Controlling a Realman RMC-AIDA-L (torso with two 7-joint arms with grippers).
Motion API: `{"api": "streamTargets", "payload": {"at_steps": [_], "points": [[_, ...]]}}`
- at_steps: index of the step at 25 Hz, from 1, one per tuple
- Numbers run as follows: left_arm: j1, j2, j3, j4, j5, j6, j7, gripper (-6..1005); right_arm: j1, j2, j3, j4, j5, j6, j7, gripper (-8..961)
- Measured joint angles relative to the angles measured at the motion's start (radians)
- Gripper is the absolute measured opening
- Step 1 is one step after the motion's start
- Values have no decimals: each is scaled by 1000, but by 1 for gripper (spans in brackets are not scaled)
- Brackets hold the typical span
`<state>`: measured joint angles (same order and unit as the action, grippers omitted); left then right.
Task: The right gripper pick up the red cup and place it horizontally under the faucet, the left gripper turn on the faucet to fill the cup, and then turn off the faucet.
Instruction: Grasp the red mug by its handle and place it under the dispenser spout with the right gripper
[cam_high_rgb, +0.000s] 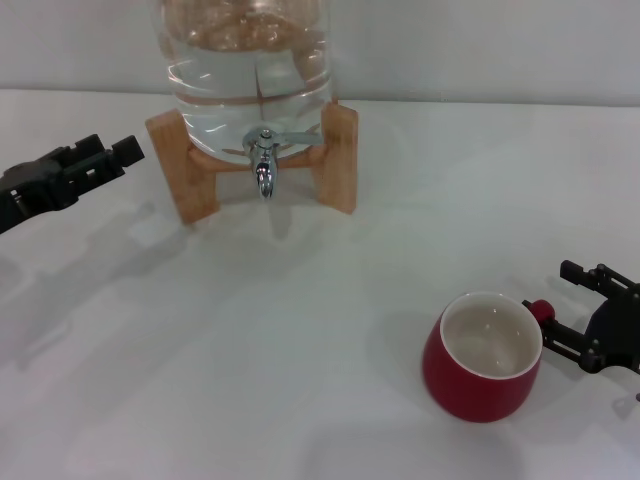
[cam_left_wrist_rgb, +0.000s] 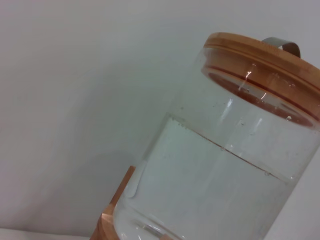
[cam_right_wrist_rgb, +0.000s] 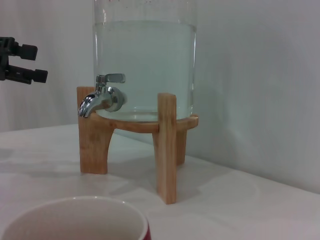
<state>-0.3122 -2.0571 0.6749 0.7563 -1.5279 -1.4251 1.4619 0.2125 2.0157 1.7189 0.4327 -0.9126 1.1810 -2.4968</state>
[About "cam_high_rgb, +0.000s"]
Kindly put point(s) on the wooden dispenser stand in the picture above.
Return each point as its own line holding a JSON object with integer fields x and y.
{"x": 197, "y": 185}

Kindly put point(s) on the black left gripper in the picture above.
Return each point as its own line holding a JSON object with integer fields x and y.
{"x": 35, "y": 190}

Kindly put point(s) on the glass water dispenser jar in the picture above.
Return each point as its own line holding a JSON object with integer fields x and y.
{"x": 240, "y": 75}

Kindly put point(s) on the red cup with white inside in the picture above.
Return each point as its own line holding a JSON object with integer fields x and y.
{"x": 470, "y": 385}

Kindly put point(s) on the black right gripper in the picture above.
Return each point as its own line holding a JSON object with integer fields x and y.
{"x": 620, "y": 335}

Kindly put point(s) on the chrome faucet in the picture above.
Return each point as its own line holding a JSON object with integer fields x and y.
{"x": 264, "y": 167}

